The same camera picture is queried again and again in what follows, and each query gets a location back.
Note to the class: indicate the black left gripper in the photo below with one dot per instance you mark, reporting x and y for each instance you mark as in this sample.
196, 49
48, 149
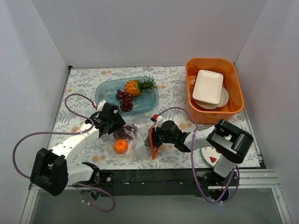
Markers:
117, 123

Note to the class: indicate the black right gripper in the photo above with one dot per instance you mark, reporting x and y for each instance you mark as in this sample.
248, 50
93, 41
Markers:
153, 136

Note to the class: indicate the purple fake grape bunch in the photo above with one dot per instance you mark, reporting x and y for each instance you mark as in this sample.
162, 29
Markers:
126, 100
128, 132

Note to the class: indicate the clear zip top bag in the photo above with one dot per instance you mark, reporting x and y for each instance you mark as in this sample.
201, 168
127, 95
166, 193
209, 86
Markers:
136, 147

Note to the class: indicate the fake pineapple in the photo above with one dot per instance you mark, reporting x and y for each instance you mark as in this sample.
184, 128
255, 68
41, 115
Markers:
136, 87

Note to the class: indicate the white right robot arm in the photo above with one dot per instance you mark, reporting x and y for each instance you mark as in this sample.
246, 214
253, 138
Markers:
223, 145

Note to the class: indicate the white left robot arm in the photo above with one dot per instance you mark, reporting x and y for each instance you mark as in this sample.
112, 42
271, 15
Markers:
52, 170

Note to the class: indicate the fake orange fruit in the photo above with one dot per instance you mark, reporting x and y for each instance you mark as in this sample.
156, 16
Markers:
120, 146

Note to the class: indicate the teal transparent plastic tray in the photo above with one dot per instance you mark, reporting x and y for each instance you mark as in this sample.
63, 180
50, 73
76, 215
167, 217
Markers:
143, 103

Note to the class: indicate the watermelon pattern round plate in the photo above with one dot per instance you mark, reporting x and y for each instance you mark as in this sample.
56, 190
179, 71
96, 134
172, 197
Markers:
211, 155

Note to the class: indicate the white rectangular plate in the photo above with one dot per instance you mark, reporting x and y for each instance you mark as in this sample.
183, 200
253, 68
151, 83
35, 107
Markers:
208, 86

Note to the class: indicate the orange plastic basket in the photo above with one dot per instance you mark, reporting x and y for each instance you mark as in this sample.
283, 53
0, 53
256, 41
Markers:
230, 83

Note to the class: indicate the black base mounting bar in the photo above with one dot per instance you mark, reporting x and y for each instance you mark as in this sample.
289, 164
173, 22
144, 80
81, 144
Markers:
158, 182

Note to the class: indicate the cream round plate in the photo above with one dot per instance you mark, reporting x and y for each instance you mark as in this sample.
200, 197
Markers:
223, 101

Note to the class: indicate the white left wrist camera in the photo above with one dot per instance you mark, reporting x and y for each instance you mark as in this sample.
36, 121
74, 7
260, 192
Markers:
99, 107

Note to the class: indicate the aluminium frame rail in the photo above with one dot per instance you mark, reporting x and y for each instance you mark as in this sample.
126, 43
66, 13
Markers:
259, 199

